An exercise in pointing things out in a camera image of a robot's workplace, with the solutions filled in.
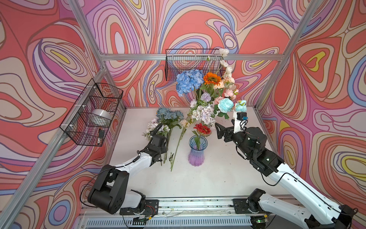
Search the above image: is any blue hydrangea stem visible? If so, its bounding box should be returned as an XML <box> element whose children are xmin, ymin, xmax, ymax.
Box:
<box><xmin>176</xmin><ymin>69</ymin><xmax>204</xmax><ymax>97</ymax></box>

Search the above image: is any black wire basket back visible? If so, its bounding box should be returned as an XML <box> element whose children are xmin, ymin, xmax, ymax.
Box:
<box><xmin>165</xmin><ymin>48</ymin><xmax>226</xmax><ymax>81</ymax></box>

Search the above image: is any orange artificial daisy flower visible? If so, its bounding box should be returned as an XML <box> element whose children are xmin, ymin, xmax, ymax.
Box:
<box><xmin>200</xmin><ymin>72</ymin><xmax>224</xmax><ymax>98</ymax></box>

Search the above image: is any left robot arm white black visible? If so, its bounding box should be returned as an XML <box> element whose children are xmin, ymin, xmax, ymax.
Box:
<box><xmin>87</xmin><ymin>135</ymin><xmax>167</xmax><ymax>214</ymax></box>

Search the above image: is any mint green peony stem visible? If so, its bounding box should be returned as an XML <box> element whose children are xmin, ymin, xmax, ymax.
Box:
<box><xmin>217</xmin><ymin>98</ymin><xmax>247</xmax><ymax>119</ymax></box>

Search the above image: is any cream pink rose stem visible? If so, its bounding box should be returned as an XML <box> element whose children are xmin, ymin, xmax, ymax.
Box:
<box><xmin>214</xmin><ymin>75</ymin><xmax>235</xmax><ymax>89</ymax></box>

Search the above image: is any lilac white flower bunch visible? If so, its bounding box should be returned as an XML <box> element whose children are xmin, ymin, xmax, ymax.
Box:
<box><xmin>143</xmin><ymin>118</ymin><xmax>170</xmax><ymax>141</ymax></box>

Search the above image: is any pale pink hydrangea bunch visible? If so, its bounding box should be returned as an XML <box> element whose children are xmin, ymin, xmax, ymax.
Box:
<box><xmin>188</xmin><ymin>100</ymin><xmax>216</xmax><ymax>127</ymax></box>

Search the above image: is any small black device in basket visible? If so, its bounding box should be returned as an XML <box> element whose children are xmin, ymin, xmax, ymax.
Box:
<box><xmin>97</xmin><ymin>128</ymin><xmax>105</xmax><ymax>146</ymax></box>

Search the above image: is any purple allium flower stem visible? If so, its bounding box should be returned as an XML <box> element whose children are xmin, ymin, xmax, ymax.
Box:
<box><xmin>200</xmin><ymin>92</ymin><xmax>212</xmax><ymax>103</ymax></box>

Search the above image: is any white poppy flower stem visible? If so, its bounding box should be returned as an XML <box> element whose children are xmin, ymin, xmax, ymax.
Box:
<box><xmin>206</xmin><ymin>48</ymin><xmax>233</xmax><ymax>77</ymax></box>

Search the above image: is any black wire basket left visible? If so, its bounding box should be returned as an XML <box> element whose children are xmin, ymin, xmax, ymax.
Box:
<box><xmin>60</xmin><ymin>79</ymin><xmax>124</xmax><ymax>147</ymax></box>

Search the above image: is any dark red flower stem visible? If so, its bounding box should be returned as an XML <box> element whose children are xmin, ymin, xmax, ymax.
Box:
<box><xmin>192</xmin><ymin>123</ymin><xmax>212</xmax><ymax>150</ymax></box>

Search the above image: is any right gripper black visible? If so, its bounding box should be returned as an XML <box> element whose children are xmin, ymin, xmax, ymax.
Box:
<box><xmin>215</xmin><ymin>122</ymin><xmax>254</xmax><ymax>158</ymax></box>

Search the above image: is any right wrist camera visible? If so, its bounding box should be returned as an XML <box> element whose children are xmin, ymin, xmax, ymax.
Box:
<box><xmin>236</xmin><ymin>112</ymin><xmax>248</xmax><ymax>121</ymax></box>

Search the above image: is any small cream rose stem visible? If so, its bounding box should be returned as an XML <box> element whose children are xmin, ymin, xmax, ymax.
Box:
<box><xmin>169</xmin><ymin>117</ymin><xmax>192</xmax><ymax>172</ymax></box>

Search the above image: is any black wire basket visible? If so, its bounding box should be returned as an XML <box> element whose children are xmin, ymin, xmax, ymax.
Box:
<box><xmin>165</xmin><ymin>48</ymin><xmax>226</xmax><ymax>81</ymax></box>
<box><xmin>60</xmin><ymin>79</ymin><xmax>124</xmax><ymax>147</ymax></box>

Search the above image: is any purple glass vase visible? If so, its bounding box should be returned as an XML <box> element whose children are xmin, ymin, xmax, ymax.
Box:
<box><xmin>188</xmin><ymin>136</ymin><xmax>208</xmax><ymax>167</ymax></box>

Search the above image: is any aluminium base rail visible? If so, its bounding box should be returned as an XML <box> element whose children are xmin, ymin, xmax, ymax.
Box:
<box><xmin>82</xmin><ymin>196</ymin><xmax>312</xmax><ymax>228</ymax></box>

